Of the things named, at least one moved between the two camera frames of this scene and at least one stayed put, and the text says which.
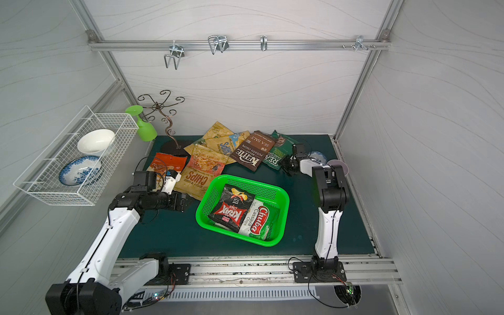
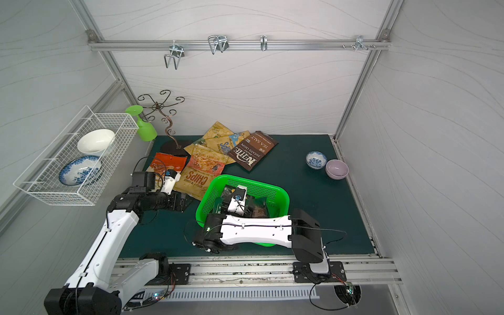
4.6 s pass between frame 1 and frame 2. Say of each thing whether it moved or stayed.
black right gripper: moved
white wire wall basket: stayed
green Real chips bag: moved
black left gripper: stayed
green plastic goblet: stayed
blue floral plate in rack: stayed
